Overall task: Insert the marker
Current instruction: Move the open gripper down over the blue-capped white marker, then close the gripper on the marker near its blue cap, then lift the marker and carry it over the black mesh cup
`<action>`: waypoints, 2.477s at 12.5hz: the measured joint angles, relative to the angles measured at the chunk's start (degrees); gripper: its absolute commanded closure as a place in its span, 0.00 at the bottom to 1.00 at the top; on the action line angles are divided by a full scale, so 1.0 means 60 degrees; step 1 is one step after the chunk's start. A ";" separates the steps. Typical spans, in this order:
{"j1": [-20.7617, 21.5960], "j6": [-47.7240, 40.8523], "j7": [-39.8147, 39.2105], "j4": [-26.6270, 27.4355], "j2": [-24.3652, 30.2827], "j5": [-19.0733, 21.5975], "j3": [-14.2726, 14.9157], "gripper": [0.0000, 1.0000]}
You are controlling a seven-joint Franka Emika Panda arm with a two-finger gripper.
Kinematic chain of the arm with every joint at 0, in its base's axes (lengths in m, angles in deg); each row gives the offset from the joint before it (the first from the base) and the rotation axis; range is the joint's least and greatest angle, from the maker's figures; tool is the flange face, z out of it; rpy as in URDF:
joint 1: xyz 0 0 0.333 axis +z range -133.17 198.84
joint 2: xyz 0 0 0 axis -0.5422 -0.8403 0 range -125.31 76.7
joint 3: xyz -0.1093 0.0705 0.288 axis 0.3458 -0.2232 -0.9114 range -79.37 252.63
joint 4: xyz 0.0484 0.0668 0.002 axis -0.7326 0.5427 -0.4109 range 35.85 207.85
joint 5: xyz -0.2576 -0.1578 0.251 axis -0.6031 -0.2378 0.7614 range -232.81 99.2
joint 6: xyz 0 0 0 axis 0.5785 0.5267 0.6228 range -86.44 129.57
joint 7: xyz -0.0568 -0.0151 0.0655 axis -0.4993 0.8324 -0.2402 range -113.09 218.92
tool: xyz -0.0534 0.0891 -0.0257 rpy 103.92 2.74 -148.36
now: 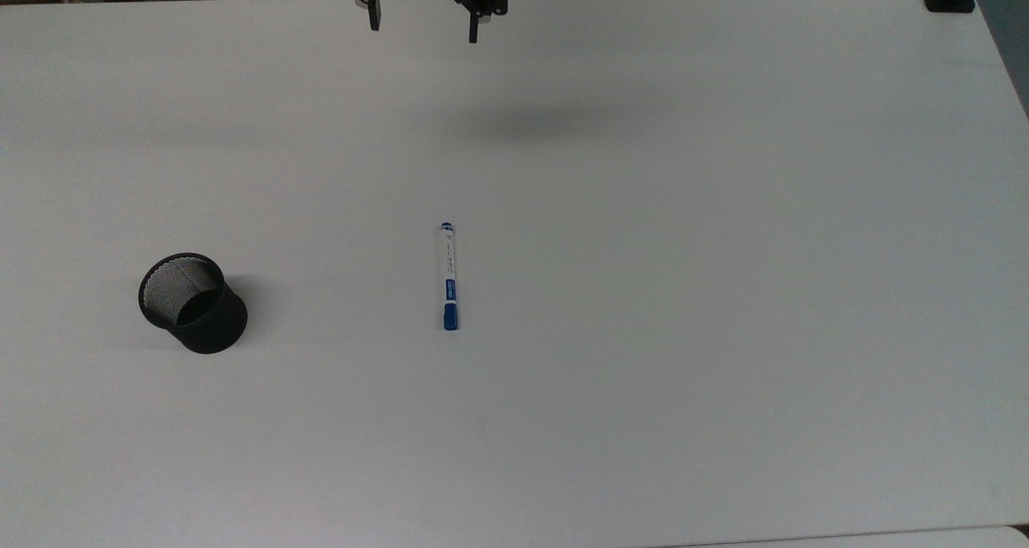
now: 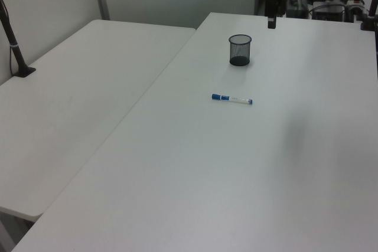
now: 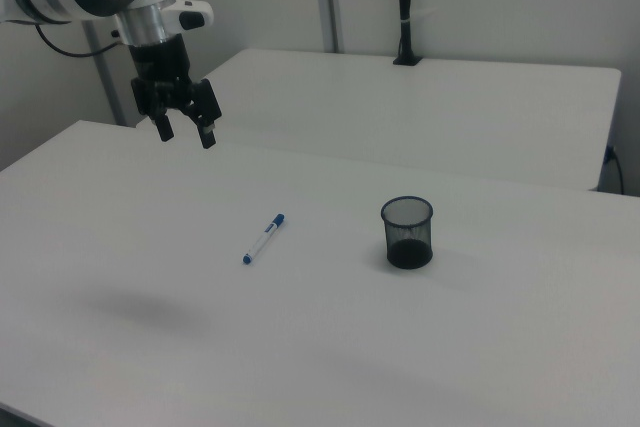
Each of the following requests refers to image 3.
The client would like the white side table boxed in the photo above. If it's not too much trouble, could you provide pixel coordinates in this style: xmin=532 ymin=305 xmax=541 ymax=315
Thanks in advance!
xmin=135 ymin=48 xmax=623 ymax=193

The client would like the black mesh pen cup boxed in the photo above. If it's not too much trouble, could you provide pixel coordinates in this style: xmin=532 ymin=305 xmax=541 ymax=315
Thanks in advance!
xmin=380 ymin=194 xmax=435 ymax=271

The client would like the grey metal frame post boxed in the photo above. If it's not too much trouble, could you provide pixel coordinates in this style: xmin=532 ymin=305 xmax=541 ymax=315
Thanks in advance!
xmin=81 ymin=19 xmax=128 ymax=128

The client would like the black clamped camera pole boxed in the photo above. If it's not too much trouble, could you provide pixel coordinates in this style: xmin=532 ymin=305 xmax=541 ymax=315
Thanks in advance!
xmin=392 ymin=0 xmax=422 ymax=67

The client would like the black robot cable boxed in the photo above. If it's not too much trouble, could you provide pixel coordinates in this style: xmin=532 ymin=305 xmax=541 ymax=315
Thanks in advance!
xmin=33 ymin=24 xmax=123 ymax=57

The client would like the black wall cable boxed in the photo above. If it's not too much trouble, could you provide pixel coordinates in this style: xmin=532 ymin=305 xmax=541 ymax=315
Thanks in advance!
xmin=606 ymin=145 xmax=627 ymax=195

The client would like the white marker with blue cap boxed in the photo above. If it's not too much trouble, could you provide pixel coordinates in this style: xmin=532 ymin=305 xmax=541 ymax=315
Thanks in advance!
xmin=242 ymin=212 xmax=287 ymax=266

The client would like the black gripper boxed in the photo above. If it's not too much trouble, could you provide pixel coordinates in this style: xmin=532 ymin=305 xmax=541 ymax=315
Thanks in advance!
xmin=127 ymin=35 xmax=223 ymax=150

